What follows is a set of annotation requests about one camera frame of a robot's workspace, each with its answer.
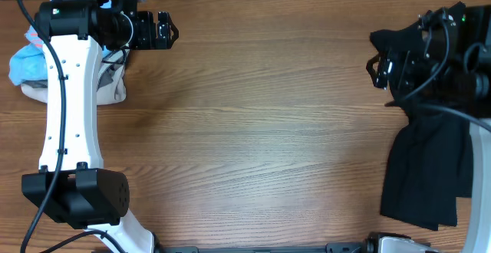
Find light blue printed t-shirt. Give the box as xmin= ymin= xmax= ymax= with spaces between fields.
xmin=8 ymin=0 xmax=114 ymax=87

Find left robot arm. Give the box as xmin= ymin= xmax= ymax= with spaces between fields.
xmin=21 ymin=0 xmax=179 ymax=252

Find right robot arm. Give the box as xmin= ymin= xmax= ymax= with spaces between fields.
xmin=366 ymin=3 xmax=490 ymax=252

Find grey folded trousers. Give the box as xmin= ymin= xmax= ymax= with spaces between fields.
xmin=20 ymin=50 xmax=130 ymax=88

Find white folded garment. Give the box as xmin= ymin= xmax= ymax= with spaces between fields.
xmin=21 ymin=66 xmax=127 ymax=106

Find black t-shirt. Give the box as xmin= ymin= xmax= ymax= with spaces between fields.
xmin=370 ymin=2 xmax=473 ymax=231

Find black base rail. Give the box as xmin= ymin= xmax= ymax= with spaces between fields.
xmin=160 ymin=241 xmax=433 ymax=253

